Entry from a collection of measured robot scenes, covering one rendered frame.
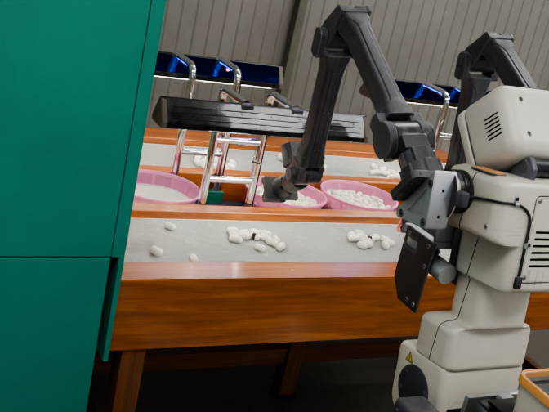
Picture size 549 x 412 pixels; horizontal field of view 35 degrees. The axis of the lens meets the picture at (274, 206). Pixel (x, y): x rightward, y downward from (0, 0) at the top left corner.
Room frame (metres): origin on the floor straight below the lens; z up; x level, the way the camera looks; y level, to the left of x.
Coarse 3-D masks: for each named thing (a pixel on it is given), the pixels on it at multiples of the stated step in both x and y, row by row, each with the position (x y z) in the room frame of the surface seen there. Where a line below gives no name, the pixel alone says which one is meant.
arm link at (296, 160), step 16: (320, 32) 2.00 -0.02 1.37; (320, 48) 2.01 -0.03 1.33; (320, 64) 2.06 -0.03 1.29; (336, 64) 2.03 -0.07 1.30; (320, 80) 2.05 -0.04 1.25; (336, 80) 2.04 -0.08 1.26; (320, 96) 2.05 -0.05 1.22; (336, 96) 2.06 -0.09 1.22; (320, 112) 2.06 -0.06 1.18; (320, 128) 2.08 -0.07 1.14; (304, 144) 2.11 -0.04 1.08; (320, 144) 2.09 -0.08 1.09; (304, 160) 2.09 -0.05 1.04; (320, 160) 2.11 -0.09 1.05; (304, 176) 2.11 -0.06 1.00; (320, 176) 2.13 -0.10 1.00
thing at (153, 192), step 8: (136, 184) 2.54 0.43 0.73; (144, 184) 2.54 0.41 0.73; (152, 184) 2.56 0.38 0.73; (136, 192) 2.47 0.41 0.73; (144, 192) 2.46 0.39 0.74; (152, 192) 2.48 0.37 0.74; (160, 192) 2.49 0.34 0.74; (168, 192) 2.51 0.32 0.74; (176, 192) 2.53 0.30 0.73; (168, 200) 2.44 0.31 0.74; (176, 200) 2.46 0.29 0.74; (184, 200) 2.47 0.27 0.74
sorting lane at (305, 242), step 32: (160, 224) 2.23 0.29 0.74; (192, 224) 2.28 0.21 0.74; (224, 224) 2.34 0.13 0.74; (256, 224) 2.39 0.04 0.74; (288, 224) 2.45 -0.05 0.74; (320, 224) 2.51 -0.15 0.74; (352, 224) 2.58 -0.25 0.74; (384, 224) 2.64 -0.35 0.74; (128, 256) 1.98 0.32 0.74; (160, 256) 2.02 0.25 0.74; (224, 256) 2.11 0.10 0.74; (256, 256) 2.16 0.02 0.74; (288, 256) 2.21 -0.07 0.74; (320, 256) 2.26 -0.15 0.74; (352, 256) 2.31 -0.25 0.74; (384, 256) 2.36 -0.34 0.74; (448, 256) 2.48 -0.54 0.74
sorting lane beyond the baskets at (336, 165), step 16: (144, 144) 2.93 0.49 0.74; (144, 160) 2.75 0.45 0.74; (160, 160) 2.79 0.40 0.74; (192, 160) 2.87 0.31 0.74; (240, 160) 2.99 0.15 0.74; (272, 160) 3.08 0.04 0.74; (336, 160) 3.27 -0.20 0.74; (352, 160) 3.33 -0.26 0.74; (368, 160) 3.38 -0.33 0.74; (352, 176) 3.11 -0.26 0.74; (368, 176) 3.16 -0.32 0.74; (384, 176) 3.20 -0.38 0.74
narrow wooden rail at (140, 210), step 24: (144, 216) 2.25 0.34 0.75; (168, 216) 2.28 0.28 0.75; (192, 216) 2.32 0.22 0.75; (216, 216) 2.35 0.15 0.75; (240, 216) 2.39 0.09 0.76; (264, 216) 2.43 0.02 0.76; (288, 216) 2.47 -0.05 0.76; (312, 216) 2.51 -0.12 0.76; (336, 216) 2.55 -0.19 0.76; (360, 216) 2.60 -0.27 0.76; (384, 216) 2.65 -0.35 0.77
